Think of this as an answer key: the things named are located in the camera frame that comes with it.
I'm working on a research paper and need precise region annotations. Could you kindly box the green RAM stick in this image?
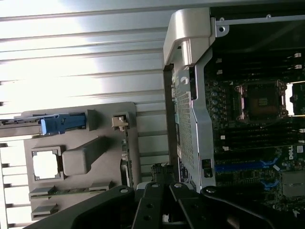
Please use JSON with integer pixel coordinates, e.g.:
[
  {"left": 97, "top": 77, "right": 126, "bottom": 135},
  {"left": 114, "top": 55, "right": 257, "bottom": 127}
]
[{"left": 49, "top": 187, "right": 112, "bottom": 196}]

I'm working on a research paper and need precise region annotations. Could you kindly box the green motherboard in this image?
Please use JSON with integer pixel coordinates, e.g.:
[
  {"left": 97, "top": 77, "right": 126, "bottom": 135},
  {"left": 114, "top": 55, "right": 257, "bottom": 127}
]
[{"left": 204, "top": 47, "right": 305, "bottom": 217}]

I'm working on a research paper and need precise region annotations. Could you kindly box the blue expansion slot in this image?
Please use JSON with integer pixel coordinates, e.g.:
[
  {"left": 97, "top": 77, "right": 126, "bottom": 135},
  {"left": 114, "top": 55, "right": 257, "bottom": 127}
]
[{"left": 214, "top": 160, "right": 281, "bottom": 173}]

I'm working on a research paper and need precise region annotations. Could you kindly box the grey parts rack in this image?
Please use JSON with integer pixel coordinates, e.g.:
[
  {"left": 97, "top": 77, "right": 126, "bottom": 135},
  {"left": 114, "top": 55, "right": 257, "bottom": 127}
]
[{"left": 22, "top": 101, "right": 138, "bottom": 226}]

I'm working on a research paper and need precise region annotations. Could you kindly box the silver CPU chip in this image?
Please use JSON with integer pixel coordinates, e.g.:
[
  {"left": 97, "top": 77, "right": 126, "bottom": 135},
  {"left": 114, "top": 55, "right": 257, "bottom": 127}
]
[{"left": 32, "top": 150, "right": 60, "bottom": 180}]

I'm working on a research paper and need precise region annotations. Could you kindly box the grey chipset heatsink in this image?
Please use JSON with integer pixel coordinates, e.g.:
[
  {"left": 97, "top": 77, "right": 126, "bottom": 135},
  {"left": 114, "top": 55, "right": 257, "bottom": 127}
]
[{"left": 282, "top": 171, "right": 305, "bottom": 198}]

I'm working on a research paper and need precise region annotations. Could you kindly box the black RAM slot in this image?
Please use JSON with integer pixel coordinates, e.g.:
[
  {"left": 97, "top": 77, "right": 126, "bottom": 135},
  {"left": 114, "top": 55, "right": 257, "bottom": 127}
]
[
  {"left": 215, "top": 63, "right": 305, "bottom": 75},
  {"left": 215, "top": 52, "right": 305, "bottom": 63},
  {"left": 219, "top": 128, "right": 305, "bottom": 141}
]

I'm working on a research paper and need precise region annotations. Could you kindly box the blue disk caddy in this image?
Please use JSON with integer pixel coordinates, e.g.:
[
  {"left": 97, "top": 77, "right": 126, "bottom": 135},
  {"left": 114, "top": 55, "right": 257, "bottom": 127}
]
[{"left": 39, "top": 113, "right": 87, "bottom": 136}]

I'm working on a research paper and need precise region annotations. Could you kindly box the silver hard disk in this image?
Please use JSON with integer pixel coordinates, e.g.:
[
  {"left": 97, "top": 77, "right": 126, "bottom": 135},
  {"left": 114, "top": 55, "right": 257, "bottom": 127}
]
[{"left": 0, "top": 118, "right": 43, "bottom": 138}]

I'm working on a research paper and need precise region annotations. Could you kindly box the CPU socket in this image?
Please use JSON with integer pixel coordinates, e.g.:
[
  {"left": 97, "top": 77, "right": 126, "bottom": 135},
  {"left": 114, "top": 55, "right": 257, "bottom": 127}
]
[{"left": 234, "top": 79, "right": 290, "bottom": 122}]

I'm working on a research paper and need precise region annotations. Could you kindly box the metal socket cover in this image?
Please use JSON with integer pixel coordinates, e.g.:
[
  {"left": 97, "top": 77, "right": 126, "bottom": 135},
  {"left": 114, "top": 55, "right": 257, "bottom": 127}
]
[{"left": 285, "top": 82, "right": 305, "bottom": 115}]

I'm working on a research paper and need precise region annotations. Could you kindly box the grey open PC case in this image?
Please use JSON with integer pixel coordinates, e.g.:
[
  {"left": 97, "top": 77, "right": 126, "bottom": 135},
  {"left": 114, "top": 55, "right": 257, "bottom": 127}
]
[{"left": 163, "top": 7, "right": 305, "bottom": 215}]

